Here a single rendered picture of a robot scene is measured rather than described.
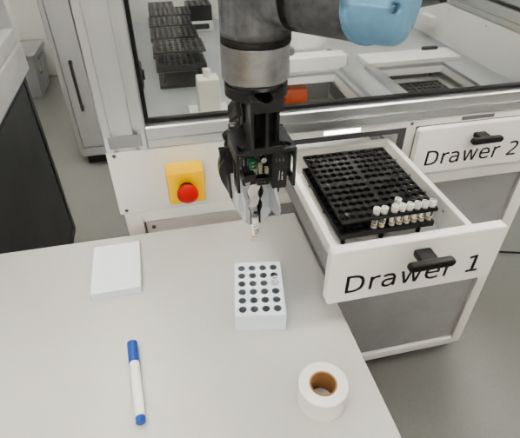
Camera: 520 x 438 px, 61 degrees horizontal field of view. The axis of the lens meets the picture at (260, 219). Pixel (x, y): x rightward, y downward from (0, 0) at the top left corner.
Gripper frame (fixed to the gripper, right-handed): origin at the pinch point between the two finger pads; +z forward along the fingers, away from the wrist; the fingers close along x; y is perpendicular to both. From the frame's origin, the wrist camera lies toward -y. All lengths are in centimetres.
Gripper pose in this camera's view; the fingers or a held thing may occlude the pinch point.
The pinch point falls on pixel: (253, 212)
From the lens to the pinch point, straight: 63.3
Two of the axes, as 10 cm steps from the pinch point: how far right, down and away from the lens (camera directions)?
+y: 2.4, 6.0, -7.7
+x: 9.7, -1.5, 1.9
